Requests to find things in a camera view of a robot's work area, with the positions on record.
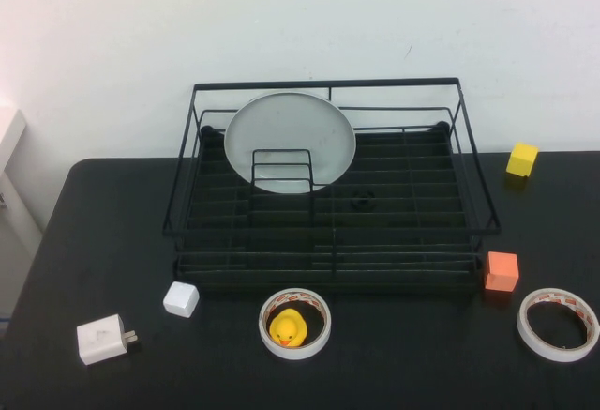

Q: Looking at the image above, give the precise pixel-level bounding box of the grey round plate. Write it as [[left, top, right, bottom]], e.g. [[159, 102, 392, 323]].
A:
[[223, 90, 357, 195]]

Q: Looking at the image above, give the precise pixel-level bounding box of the yellow rubber duck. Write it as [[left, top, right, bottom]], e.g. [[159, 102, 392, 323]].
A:
[[269, 308, 309, 348]]

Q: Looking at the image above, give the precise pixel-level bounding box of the white cube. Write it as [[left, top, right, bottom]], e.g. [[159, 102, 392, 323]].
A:
[[162, 281, 201, 320]]

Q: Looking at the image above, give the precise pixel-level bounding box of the white tape roll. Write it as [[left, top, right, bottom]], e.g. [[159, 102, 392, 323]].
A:
[[258, 287, 333, 361], [517, 287, 600, 363]]

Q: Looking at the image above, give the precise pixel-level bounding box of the orange cube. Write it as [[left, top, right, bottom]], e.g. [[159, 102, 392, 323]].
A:
[[484, 251, 520, 295]]

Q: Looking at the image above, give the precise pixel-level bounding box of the yellow cube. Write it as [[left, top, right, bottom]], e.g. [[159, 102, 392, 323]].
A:
[[505, 142, 541, 178]]

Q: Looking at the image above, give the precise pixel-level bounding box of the white power adapter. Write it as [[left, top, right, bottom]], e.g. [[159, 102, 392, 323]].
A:
[[76, 313, 141, 367]]

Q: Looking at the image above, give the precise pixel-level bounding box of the black wire dish rack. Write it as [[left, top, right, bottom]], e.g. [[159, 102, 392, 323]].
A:
[[161, 76, 503, 294]]

